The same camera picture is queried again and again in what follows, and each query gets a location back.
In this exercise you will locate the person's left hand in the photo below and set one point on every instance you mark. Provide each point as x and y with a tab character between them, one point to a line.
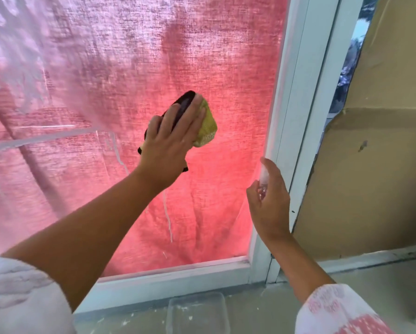
162	153

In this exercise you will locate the person's right hand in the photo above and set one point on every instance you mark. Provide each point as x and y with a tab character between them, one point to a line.
272	208

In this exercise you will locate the person's right thumb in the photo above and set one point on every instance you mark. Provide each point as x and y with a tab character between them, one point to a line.
252	196

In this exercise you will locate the person's left little finger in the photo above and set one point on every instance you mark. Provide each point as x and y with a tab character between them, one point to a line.
153	125

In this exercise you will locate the small clear spray bottle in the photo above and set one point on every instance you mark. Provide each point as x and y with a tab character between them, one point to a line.
263	177

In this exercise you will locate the person's left forearm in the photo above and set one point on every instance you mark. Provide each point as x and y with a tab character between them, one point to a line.
89	233

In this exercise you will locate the person's right forearm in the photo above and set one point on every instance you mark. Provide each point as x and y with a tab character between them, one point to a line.
298	264

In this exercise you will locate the red woven curtain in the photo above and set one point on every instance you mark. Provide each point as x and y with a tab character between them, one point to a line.
124	66

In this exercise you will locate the brown cardboard sheet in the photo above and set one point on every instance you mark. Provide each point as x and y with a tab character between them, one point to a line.
378	170

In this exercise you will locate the clear plastic container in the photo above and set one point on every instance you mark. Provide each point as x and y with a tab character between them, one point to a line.
197	314

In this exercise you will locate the white red-printed right sleeve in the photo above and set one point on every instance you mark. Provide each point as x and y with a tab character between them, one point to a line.
336	313

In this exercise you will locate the white left sleeve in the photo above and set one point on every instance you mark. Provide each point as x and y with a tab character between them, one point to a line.
16	295

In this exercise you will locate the white window frame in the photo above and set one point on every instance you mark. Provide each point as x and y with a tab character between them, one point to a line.
298	83

